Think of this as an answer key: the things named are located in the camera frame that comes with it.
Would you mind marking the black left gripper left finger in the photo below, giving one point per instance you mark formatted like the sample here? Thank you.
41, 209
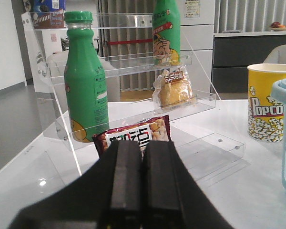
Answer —
106, 196

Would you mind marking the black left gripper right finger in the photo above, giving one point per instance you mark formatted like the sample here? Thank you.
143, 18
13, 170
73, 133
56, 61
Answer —
171, 197

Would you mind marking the packaged bread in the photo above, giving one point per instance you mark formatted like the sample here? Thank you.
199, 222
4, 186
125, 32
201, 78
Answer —
171, 88

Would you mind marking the maroon cracker snack packet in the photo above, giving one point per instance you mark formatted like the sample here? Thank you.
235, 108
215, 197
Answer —
152, 129

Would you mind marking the green bottle with cap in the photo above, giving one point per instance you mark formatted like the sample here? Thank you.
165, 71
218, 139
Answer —
84, 78

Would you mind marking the clear acrylic display shelf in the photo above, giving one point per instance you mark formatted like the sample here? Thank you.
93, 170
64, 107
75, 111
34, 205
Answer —
209, 157

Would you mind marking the yellow popcorn paper bucket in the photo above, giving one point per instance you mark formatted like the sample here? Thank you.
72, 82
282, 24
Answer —
265, 114

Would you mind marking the green cartoon label bottle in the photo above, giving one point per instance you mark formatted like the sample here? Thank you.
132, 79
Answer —
166, 33

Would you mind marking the grey armchair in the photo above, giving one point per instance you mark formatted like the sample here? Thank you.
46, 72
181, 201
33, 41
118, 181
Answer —
277, 55

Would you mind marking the blue cookie box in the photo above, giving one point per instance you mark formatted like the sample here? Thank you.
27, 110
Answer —
46, 14

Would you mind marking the fruit plate on counter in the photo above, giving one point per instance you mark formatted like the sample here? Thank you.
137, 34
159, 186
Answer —
277, 26

